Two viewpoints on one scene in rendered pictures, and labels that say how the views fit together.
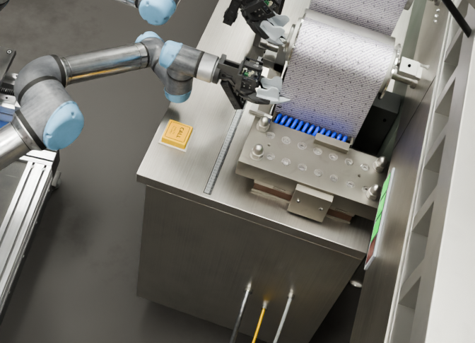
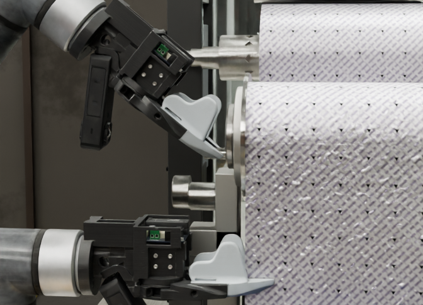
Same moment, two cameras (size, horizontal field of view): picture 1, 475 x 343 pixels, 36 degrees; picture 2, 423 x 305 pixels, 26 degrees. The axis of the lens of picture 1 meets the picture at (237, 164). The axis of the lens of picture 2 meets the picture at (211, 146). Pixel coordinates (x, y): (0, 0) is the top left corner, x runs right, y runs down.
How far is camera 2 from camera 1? 1.26 m
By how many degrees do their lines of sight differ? 48
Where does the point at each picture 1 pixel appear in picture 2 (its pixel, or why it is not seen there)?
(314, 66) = (304, 144)
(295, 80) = (272, 210)
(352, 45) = (369, 85)
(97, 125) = not seen: outside the picture
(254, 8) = (138, 58)
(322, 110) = (357, 283)
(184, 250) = not seen: outside the picture
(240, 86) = (147, 264)
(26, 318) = not seen: outside the picture
